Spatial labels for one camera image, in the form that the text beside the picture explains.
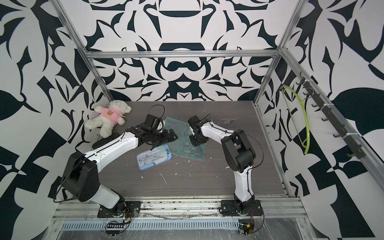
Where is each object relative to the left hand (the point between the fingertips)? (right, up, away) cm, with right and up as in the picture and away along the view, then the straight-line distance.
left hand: (171, 136), depth 86 cm
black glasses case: (-43, -4, +7) cm, 43 cm away
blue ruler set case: (-13, -13, +4) cm, 19 cm away
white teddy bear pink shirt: (-43, +12, +15) cm, 47 cm away
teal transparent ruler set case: (+5, -7, +10) cm, 14 cm away
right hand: (+14, -4, +11) cm, 19 cm away
